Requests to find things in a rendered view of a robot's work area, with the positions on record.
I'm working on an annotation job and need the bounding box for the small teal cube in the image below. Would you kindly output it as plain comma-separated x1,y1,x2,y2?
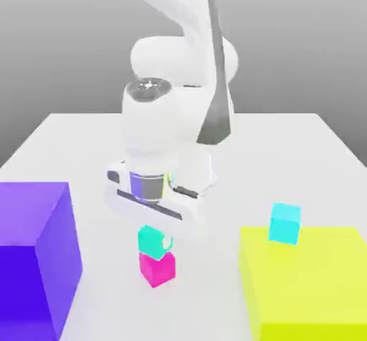
137,225,173,261

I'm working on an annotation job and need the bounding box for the large purple box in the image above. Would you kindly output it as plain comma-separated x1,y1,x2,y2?
0,181,84,341

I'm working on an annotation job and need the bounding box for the large yellow box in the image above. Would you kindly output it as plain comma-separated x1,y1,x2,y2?
239,226,367,341

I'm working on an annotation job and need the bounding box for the small cyan cube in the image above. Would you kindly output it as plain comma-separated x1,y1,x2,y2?
267,202,302,246

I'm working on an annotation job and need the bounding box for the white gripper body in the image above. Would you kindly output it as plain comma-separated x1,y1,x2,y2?
103,183,201,240

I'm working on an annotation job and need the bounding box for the small magenta cube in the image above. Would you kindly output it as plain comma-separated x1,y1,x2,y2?
139,251,176,288

